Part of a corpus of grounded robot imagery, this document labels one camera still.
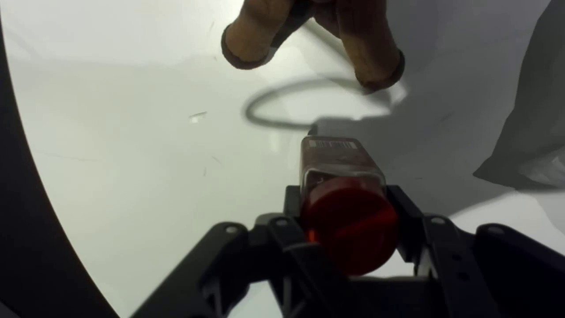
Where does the clear white plastic bag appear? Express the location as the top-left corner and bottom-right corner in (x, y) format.
(473, 0), (565, 189)

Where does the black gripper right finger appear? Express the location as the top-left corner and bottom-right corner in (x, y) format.
(384, 184), (565, 318)

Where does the brown plush moose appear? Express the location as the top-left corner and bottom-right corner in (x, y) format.
(218, 0), (407, 92)

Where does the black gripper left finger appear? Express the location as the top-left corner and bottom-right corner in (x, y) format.
(130, 184), (354, 318)

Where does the red lid spice jar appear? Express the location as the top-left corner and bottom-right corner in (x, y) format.
(298, 136), (402, 278)

